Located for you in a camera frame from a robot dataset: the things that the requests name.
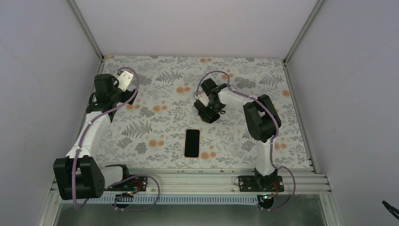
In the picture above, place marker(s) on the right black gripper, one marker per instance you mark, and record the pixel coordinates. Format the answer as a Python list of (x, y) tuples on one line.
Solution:
[(210, 115)]

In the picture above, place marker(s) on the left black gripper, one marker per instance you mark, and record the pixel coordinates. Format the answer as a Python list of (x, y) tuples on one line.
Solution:
[(128, 96)]

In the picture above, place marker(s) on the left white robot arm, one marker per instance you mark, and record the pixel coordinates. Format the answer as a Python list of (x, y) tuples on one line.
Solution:
[(77, 174)]

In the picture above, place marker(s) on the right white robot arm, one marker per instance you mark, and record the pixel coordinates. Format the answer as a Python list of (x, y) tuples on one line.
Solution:
[(262, 122)]

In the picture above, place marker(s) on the pink-edged black smartphone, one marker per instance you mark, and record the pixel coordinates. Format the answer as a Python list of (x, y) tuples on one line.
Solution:
[(192, 143)]

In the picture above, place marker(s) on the floral patterned table mat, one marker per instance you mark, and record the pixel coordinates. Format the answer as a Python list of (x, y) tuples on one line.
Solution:
[(162, 128)]

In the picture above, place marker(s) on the black object at corner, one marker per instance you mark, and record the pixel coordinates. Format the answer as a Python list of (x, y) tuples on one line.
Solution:
[(392, 210)]

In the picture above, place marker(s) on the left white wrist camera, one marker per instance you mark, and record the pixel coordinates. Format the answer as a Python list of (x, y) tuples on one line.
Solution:
[(124, 80)]

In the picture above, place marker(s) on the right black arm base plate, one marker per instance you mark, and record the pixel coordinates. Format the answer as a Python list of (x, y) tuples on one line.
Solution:
[(249, 184)]

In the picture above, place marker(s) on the aluminium rail frame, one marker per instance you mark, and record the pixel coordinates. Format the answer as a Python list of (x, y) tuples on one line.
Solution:
[(223, 181)]

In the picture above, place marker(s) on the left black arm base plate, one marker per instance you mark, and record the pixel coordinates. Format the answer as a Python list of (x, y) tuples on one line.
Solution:
[(135, 184)]

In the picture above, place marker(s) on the white slotted cable duct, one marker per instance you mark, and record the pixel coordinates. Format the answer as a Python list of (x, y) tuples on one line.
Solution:
[(190, 199)]

